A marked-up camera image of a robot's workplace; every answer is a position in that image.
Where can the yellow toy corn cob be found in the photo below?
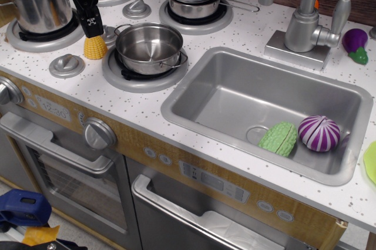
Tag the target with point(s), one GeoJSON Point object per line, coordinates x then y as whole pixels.
{"type": "Point", "coordinates": [94, 48]}

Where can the grey stove knob behind corn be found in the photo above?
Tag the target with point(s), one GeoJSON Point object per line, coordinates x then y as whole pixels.
{"type": "Point", "coordinates": [108, 35]}

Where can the grey stove knob centre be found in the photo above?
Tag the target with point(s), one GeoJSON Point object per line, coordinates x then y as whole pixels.
{"type": "Point", "coordinates": [138, 9]}

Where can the grey stove knob front left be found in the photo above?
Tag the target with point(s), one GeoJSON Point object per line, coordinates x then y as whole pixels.
{"type": "Point", "coordinates": [66, 66]}

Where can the open steel pan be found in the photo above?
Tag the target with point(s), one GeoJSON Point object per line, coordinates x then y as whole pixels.
{"type": "Point", "coordinates": [150, 48]}

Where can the front right stove burner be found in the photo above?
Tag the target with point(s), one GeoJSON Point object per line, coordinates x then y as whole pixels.
{"type": "Point", "coordinates": [122, 78]}

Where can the front left stove burner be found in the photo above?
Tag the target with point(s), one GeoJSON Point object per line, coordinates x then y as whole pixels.
{"type": "Point", "coordinates": [12, 35]}

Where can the back right stove burner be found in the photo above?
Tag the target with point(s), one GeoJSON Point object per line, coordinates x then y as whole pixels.
{"type": "Point", "coordinates": [204, 26]}

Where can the silver oven dial left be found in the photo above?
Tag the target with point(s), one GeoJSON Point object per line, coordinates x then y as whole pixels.
{"type": "Point", "coordinates": [10, 92]}

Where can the silver oven dial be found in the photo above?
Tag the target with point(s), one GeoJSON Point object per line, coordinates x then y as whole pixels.
{"type": "Point", "coordinates": [97, 134]}
{"type": "Point", "coordinates": [10, 92]}

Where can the silver oven dial right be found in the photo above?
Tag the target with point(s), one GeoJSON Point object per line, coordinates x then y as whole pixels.
{"type": "Point", "coordinates": [97, 134]}

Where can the grey sink basin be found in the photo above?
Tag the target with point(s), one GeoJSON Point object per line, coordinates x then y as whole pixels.
{"type": "Point", "coordinates": [235, 98]}

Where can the blue clamp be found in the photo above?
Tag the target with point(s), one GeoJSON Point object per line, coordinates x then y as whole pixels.
{"type": "Point", "coordinates": [24, 208]}

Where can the silver toy faucet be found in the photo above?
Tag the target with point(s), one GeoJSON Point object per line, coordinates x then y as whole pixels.
{"type": "Point", "coordinates": [306, 43]}

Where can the yellow tape piece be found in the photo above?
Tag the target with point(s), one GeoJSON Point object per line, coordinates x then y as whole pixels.
{"type": "Point", "coordinates": [40, 235]}

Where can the green toy bitter gourd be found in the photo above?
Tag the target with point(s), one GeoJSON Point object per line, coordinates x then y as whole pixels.
{"type": "Point", "coordinates": [280, 139]}

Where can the purple striped toy onion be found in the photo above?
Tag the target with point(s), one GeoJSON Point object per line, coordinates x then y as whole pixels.
{"type": "Point", "coordinates": [319, 133]}

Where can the purple toy eggplant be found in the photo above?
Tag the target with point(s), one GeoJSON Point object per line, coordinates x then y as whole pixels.
{"type": "Point", "coordinates": [354, 42]}

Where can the light green plate edge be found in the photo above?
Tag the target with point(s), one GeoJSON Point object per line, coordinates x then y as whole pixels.
{"type": "Point", "coordinates": [370, 161]}

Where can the oven door with handle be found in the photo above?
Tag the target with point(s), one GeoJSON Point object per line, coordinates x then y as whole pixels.
{"type": "Point", "coordinates": [90, 187]}

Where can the dishwasher door with handle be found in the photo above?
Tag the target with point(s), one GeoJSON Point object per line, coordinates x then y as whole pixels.
{"type": "Point", "coordinates": [172, 215]}

